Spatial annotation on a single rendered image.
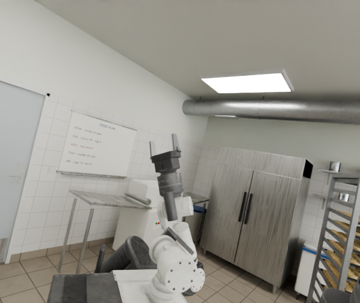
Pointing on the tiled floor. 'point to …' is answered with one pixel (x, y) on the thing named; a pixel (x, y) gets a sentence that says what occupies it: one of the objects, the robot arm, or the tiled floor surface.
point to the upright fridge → (256, 211)
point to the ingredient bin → (301, 284)
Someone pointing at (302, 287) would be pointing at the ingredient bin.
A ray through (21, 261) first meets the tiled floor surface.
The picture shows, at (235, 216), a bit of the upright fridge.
